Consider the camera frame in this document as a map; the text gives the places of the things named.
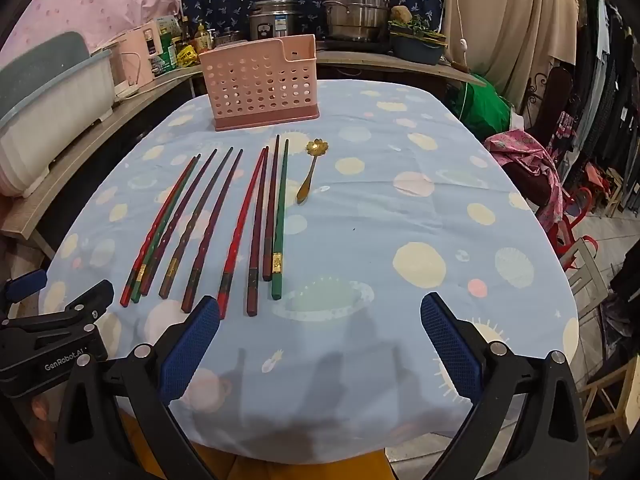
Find red chopstick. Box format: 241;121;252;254
217;147;266;319

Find white cord with switch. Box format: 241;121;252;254
452;0;472;70

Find beige curtain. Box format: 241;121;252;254
442;0;583;111

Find green plastic bag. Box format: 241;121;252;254
450;72;517;137

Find row of lacquered chopsticks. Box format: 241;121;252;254
120;154;197;308

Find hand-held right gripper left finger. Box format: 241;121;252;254
54;296;222;480

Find pink floral cloth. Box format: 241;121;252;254
482;129;567;235

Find dark maroon chopstick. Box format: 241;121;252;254
182;148;244;312
246;146;270;317
141;148;218;297
263;134;280;282

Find white dish box blue lid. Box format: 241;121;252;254
0;31;117;198

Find wooden stool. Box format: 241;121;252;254
580;355;640;463

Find red plastic stool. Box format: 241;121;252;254
546;185;601;261

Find green chopstick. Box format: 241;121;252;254
131;154;202;304
271;138;290;300

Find pink perforated utensil holder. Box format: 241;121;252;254
199;35;320;133

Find wooden side shelf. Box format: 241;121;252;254
0;65;206;243

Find pink spotted curtain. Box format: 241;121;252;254
0;0;197;68

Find steel rice cooker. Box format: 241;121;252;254
248;0;301;42

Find stacked steel steamer pot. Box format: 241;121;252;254
322;0;390;43

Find hanging clothes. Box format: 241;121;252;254
570;0;640;196

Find wooden counter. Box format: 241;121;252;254
315;49;486;87

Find green tin can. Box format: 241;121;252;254
151;16;179;76

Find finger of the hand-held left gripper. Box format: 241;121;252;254
0;279;116;333
0;269;48;307

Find gold flower-shaped spoon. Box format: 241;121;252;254
296;138;333;206

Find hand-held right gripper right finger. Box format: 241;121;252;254
420;291;591;480

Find leafy green vegetables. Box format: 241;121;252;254
389;16;446;41

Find person's left hand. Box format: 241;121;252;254
29;393;64;461

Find black induction cooker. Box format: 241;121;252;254
315;36;396;53

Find dark metal chair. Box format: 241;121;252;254
525;64;581;201

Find brown chopstick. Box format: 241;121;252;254
159;146;234;300

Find pink electric kettle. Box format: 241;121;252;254
111;22;163;96

